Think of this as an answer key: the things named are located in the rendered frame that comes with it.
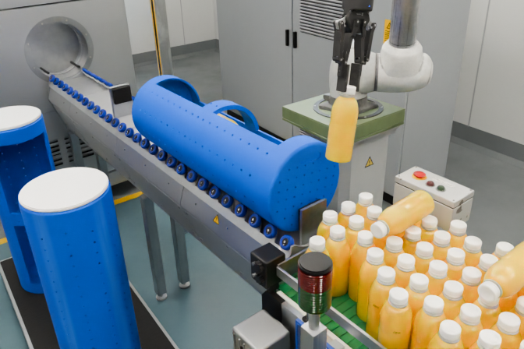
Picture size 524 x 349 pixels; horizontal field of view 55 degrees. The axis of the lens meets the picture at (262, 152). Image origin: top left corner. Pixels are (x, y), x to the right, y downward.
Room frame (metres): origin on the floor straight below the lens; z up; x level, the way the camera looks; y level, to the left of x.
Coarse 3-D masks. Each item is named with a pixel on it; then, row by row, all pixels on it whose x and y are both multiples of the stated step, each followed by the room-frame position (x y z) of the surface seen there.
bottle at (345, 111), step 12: (348, 96) 1.19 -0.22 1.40; (336, 108) 1.18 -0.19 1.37; (348, 108) 1.17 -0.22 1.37; (336, 120) 1.17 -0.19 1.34; (348, 120) 1.17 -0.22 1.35; (336, 132) 1.17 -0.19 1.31; (348, 132) 1.16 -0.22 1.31; (336, 144) 1.16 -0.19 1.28; (348, 144) 1.16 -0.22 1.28; (336, 156) 1.15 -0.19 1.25; (348, 156) 1.16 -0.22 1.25
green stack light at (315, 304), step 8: (304, 296) 0.70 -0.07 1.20; (312, 296) 0.69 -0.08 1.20; (320, 296) 0.69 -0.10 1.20; (328, 296) 0.70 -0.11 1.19; (304, 304) 0.70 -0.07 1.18; (312, 304) 0.69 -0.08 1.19; (320, 304) 0.69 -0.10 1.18; (328, 304) 0.70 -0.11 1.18; (312, 312) 0.69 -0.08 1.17; (320, 312) 0.69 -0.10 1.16
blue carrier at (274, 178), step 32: (160, 96) 1.78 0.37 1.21; (192, 96) 2.02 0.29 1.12; (160, 128) 1.68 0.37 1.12; (192, 128) 1.54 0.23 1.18; (224, 128) 1.46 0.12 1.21; (256, 128) 1.67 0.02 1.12; (192, 160) 1.51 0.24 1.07; (224, 160) 1.36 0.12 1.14; (256, 160) 1.28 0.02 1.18; (288, 160) 1.22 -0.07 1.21; (320, 160) 1.30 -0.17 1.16; (256, 192) 1.23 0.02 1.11; (288, 192) 1.22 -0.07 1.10; (320, 192) 1.30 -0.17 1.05; (288, 224) 1.22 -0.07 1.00
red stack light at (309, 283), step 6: (300, 270) 0.71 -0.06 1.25; (300, 276) 0.71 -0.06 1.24; (306, 276) 0.70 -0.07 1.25; (312, 276) 0.70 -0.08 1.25; (318, 276) 0.70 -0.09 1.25; (324, 276) 0.70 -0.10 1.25; (330, 276) 0.70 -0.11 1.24; (300, 282) 0.71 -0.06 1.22; (306, 282) 0.70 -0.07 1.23; (312, 282) 0.69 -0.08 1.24; (318, 282) 0.69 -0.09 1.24; (324, 282) 0.70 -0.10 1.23; (330, 282) 0.71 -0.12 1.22; (306, 288) 0.70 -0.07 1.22; (312, 288) 0.69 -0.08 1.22; (318, 288) 0.69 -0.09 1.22; (324, 288) 0.70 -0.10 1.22
